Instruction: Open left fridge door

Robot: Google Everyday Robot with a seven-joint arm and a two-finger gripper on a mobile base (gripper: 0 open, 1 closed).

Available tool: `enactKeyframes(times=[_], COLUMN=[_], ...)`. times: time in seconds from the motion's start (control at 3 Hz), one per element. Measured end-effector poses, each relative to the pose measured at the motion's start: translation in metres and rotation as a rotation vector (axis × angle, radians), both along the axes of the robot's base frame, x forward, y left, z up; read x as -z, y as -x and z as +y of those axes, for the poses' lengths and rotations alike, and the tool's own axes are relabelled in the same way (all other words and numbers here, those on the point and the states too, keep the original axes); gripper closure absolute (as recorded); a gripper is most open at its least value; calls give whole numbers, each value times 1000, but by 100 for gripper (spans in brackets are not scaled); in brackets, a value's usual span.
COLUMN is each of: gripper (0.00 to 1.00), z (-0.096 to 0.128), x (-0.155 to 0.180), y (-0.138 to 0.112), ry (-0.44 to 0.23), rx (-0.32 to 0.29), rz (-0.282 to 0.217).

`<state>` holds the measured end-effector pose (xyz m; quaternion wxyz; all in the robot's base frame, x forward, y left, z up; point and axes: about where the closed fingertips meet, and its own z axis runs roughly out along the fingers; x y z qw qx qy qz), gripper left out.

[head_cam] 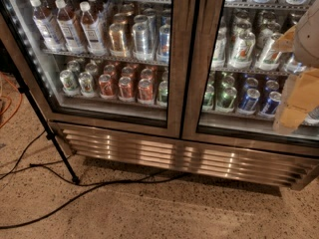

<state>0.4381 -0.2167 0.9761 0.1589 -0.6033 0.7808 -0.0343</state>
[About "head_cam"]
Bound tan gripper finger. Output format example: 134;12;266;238
273;68;319;134
272;26;296;53

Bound glass fridge door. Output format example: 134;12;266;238
1;0;196;137
183;0;319;156

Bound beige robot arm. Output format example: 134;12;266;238
272;0;319;134

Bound green can right fridge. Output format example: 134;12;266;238
202;84;214;110

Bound green soda can left door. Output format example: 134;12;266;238
158;81;168;107

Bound steel fridge bottom grille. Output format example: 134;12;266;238
51;122;319;190

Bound white sparkling can right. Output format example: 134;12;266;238
255;32;282;71

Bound white sparkling can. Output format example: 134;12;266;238
211;32;226;68
255;32;282;71
228;31;255;69

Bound blue soda can middle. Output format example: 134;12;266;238
259;92;281;118

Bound blue soda can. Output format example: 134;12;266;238
237;89;260;115
259;92;281;118

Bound white sparkling can middle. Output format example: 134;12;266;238
228;31;255;69

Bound blue soda can left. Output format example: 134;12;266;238
237;89;260;115

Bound white sparkling can left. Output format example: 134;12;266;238
211;32;226;68

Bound blue silver energy can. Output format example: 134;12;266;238
158;24;170;63

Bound silver tall can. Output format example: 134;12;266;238
133;23;153;61

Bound red soda can right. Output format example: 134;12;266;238
138;79;154;104

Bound red soda can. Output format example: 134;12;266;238
119;77;135;102
99;74;116;98
138;79;154;104

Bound red soda can middle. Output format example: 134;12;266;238
119;77;135;102

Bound gold tall can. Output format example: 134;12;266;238
109;23;130;57

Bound red soda can left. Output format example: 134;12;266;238
99;74;116;98

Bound right tea bottle white cap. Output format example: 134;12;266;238
80;2;107;55

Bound tea bottle white cap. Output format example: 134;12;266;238
80;2;107;55
30;0;65;51
55;0;86;54

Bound middle tea bottle white cap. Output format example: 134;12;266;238
55;0;86;54

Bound green white soda can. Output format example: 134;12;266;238
60;70;80;96

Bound left tea bottle white cap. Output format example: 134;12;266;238
30;0;65;51

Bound orange extension cable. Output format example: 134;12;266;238
0;72;24;129

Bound black floor cable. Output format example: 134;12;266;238
0;129;190;231

